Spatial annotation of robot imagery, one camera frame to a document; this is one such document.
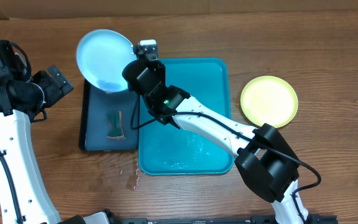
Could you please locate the light blue plate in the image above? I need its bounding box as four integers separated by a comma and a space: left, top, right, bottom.
76, 29, 137, 93

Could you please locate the green sponge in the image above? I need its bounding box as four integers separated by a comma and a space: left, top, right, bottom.
106, 111, 125, 140

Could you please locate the yellow plate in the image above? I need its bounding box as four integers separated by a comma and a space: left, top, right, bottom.
240, 76, 298, 128

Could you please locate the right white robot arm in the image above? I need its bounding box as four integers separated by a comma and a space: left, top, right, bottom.
122, 59, 310, 223

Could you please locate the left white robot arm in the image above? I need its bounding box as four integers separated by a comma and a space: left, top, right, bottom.
0, 65, 73, 224

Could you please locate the black water tray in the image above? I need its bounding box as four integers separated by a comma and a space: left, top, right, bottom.
78, 81, 139, 152

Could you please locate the teal plastic tray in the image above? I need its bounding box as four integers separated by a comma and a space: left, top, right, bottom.
138, 58, 234, 175

